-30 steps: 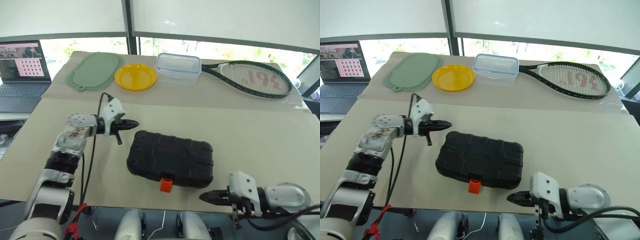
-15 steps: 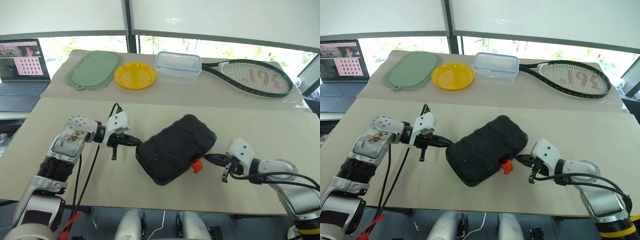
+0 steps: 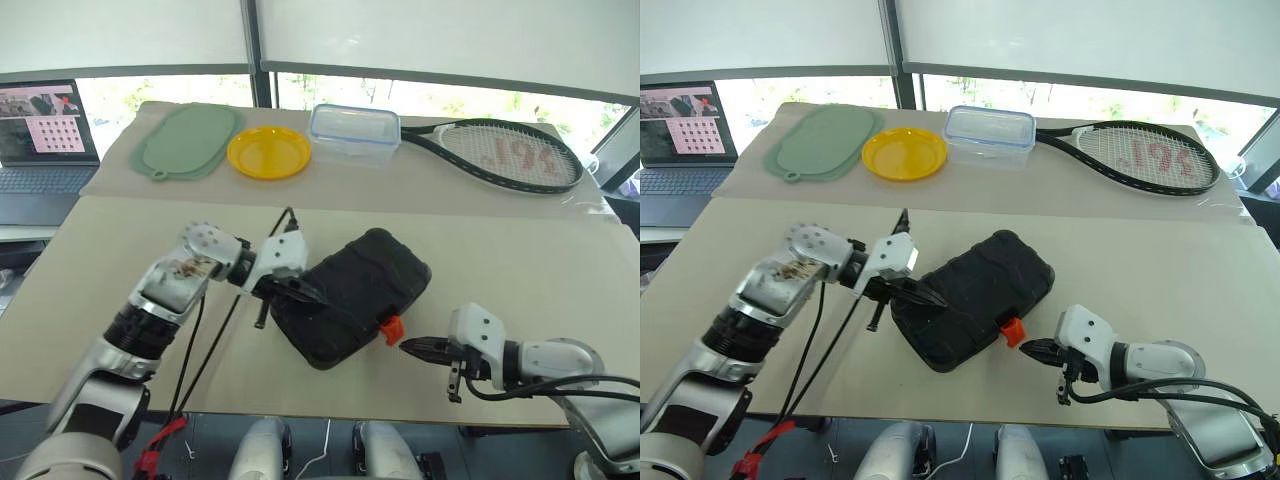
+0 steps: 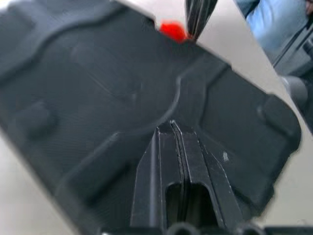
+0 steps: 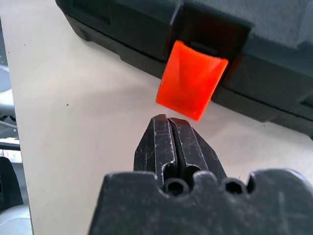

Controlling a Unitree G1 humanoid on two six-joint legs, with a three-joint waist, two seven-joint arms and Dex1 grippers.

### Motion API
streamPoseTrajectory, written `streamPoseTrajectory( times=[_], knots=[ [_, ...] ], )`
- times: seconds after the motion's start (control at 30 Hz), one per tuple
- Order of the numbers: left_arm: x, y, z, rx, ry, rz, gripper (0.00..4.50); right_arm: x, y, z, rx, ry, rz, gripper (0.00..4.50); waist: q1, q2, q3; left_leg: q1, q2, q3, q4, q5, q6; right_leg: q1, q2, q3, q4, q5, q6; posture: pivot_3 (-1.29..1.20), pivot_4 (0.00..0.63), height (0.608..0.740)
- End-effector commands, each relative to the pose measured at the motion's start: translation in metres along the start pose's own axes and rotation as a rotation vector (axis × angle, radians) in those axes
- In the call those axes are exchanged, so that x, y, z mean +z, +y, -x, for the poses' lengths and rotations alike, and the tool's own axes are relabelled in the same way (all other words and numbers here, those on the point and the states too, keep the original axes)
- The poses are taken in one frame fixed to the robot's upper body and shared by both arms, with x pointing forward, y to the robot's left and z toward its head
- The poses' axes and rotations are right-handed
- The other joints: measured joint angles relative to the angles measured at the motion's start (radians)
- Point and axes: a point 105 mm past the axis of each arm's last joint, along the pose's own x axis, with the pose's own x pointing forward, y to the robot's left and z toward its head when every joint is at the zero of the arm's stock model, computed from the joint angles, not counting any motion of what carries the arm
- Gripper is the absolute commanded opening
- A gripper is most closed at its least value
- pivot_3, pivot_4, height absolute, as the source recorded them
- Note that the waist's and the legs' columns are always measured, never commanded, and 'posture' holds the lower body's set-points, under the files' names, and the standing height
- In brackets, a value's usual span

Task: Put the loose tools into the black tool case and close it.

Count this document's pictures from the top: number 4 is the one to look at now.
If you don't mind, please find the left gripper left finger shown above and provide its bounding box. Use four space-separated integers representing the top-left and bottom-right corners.
129 121 184 230

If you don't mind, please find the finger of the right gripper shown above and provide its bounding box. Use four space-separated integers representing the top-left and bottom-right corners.
197 0 219 40
184 0 198 40

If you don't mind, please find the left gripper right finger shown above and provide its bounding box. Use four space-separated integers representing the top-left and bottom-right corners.
173 121 243 230

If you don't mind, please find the black plastic tool case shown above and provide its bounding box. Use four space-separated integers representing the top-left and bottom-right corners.
0 0 303 235

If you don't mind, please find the red tool case latch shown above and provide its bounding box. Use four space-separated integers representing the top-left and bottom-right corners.
158 21 189 44

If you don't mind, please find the blue fabric object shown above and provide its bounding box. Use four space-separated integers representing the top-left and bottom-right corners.
234 0 313 66

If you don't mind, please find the dark grey robot body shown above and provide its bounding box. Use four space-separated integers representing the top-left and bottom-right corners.
271 23 313 137

